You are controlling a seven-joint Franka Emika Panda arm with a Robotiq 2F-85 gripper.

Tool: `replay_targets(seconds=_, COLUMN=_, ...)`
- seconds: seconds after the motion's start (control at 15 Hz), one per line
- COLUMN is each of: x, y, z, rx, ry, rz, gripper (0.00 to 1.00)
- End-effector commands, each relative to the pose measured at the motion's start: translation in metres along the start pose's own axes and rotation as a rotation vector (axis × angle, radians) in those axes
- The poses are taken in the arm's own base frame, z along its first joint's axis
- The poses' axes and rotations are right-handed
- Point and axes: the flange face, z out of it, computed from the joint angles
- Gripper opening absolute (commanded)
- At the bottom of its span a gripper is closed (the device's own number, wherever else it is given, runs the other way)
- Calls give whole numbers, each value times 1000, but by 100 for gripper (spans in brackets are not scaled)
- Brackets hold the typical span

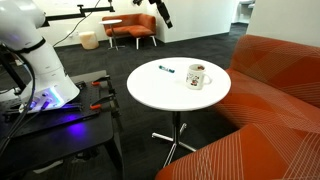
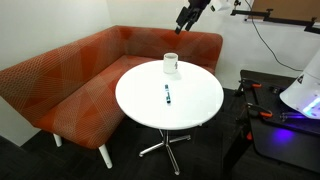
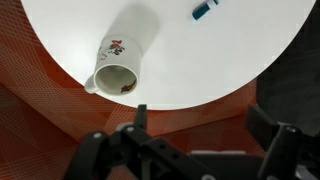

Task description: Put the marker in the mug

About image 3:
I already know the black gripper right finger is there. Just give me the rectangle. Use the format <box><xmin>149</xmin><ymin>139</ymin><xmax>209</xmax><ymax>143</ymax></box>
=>
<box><xmin>245</xmin><ymin>104</ymin><xmax>304</xmax><ymax>180</ymax></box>

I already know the orange patterned corner sofa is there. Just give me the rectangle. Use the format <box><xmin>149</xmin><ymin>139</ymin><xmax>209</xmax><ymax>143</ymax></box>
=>
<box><xmin>0</xmin><ymin>0</ymin><xmax>268</xmax><ymax>180</ymax></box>

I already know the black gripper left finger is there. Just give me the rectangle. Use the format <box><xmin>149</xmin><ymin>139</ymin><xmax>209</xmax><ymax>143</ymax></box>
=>
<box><xmin>63</xmin><ymin>104</ymin><xmax>214</xmax><ymax>180</ymax></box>

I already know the white mug with red print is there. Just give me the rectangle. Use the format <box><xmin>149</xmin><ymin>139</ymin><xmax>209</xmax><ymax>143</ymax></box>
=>
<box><xmin>83</xmin><ymin>34</ymin><xmax>144</xmax><ymax>96</ymax></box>

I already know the teal and white marker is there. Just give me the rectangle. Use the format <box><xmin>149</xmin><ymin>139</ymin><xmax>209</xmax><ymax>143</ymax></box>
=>
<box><xmin>191</xmin><ymin>0</ymin><xmax>221</xmax><ymax>21</ymax></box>

